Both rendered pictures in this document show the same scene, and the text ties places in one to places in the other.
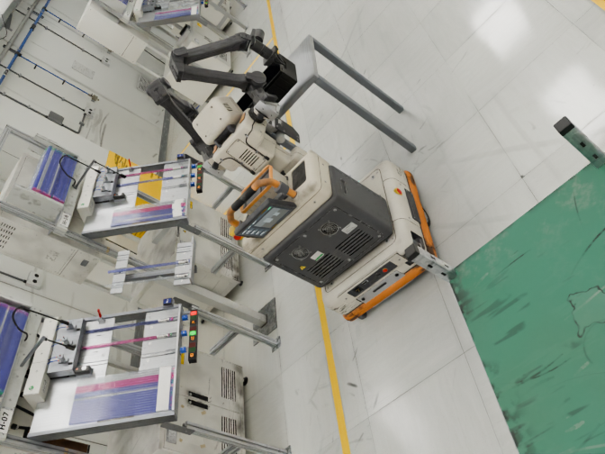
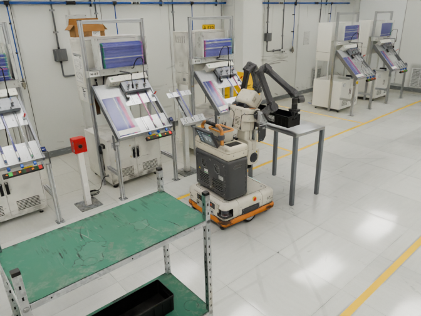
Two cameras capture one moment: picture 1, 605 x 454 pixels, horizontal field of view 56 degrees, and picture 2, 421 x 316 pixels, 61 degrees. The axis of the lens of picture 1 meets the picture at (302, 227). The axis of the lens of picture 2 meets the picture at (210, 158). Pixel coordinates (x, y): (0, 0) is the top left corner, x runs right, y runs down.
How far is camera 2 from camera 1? 1.16 m
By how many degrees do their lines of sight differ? 18
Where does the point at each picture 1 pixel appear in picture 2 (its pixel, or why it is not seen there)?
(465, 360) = (176, 251)
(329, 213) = (221, 165)
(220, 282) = not seen: hidden behind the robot
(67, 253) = (185, 70)
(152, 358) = (141, 122)
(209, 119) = (245, 94)
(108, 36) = (322, 40)
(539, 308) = (142, 213)
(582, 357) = (121, 225)
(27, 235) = (184, 49)
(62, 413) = (105, 95)
